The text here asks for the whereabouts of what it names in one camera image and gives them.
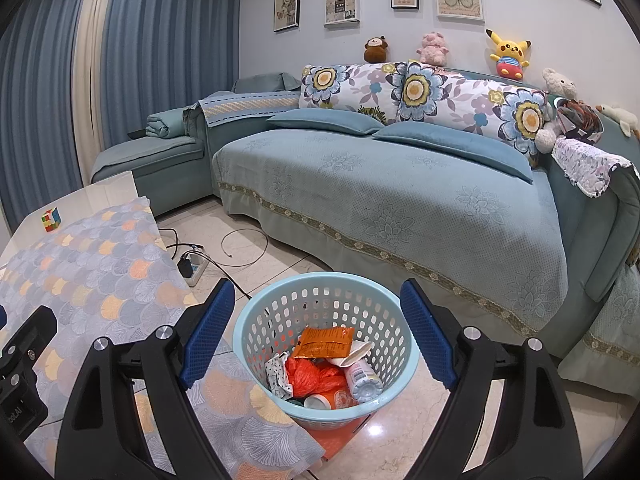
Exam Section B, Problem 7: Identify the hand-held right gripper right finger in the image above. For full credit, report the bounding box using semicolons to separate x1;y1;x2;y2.
399;278;585;480

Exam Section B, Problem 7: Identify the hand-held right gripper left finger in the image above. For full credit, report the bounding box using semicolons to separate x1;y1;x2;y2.
54;278;236;480

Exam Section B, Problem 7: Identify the white paper cup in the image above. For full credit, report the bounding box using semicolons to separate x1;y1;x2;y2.
327;340;374;367

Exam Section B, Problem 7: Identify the clear plastic bottle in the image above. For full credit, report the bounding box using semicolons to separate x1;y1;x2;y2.
344;357;385;404

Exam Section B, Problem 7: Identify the white dotted wrapper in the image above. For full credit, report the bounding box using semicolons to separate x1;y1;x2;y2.
265;352;296;401

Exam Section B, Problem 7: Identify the orange snack packet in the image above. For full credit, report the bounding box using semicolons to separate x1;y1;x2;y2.
294;326;357;360

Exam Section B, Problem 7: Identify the red plastic bag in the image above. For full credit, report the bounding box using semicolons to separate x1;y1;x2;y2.
284;356;348;399

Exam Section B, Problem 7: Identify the orange paper cup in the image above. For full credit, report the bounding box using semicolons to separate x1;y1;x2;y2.
302;389;359;410

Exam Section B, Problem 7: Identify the light blue plastic basket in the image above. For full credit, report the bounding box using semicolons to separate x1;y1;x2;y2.
232;271;420;432

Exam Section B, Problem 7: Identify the white power strip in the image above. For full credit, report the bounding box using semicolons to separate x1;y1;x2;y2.
177;247;207;287

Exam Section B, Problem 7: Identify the scale patterned tablecloth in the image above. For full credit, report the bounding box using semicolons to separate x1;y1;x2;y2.
0;195;327;480

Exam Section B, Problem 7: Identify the colourful puzzle cube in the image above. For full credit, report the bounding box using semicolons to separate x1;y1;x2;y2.
40;206;63;234

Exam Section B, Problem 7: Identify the teal fabric sofa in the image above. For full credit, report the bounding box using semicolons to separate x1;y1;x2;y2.
90;62;640;397

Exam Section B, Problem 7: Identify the orange flat board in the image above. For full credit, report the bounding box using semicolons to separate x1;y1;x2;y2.
300;410;369;464

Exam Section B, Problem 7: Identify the blue cushion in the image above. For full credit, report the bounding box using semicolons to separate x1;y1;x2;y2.
372;121;535;184
266;109;386;136

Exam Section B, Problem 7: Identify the teal folded blanket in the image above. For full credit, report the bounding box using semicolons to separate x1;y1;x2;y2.
146;107;194;140

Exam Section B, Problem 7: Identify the blue curtain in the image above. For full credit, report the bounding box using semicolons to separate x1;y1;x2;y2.
97;0;245;162
0;0;96;246

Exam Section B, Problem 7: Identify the floral pillow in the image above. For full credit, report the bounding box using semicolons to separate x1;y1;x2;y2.
395;60;502;127
497;87;552;156
299;62;408;112

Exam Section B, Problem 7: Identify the multicolour woven bag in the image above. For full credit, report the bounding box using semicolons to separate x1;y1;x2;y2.
556;99;605;144

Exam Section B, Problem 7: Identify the white teddy bear plush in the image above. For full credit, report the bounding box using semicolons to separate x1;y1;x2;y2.
535;67;581;154

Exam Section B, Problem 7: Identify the pink pig plush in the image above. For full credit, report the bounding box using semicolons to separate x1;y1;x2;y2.
416;31;449;67

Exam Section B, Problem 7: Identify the brown monkey plush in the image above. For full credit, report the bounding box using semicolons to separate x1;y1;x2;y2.
362;35;392;64

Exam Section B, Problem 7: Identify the yellow plush toy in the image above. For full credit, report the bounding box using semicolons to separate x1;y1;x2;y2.
486;29;532;80

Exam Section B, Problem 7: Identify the beige sheer curtain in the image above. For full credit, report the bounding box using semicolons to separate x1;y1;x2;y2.
74;0;119;192

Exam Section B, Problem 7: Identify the white duck plush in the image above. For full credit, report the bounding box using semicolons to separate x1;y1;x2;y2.
597;104;640;137

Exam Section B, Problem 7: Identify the thin looped cable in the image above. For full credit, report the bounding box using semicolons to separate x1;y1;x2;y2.
221;228;269;267

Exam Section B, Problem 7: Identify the black power cable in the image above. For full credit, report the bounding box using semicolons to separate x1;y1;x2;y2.
159;229;253;301

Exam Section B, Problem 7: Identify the tall black picture frame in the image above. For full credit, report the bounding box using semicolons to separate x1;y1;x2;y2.
273;0;301;34

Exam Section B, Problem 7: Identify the white collage picture frame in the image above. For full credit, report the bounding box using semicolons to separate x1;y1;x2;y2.
323;0;361;27

